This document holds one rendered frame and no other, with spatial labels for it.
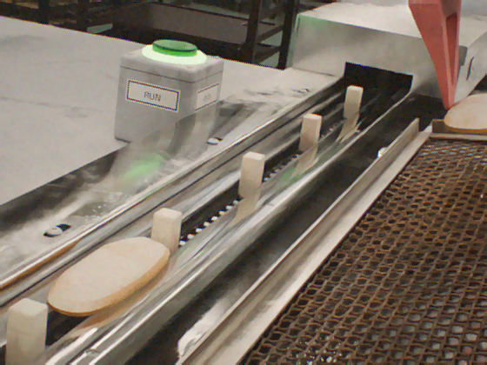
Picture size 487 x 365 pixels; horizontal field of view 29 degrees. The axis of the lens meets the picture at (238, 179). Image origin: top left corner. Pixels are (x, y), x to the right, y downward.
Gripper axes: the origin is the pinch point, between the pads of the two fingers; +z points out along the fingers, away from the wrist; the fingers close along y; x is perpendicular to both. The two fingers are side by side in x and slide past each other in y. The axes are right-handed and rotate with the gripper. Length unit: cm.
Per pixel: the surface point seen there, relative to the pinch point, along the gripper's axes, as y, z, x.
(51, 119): 39.4, 6.0, -9.2
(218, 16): 132, 22, -243
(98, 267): 15.1, 5.8, 21.8
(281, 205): 11.1, 6.5, 6.5
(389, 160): 5.4, 4.2, 1.8
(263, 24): 116, 25, -246
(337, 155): 11.6, 6.4, -6.8
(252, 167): 15.1, 5.6, 1.6
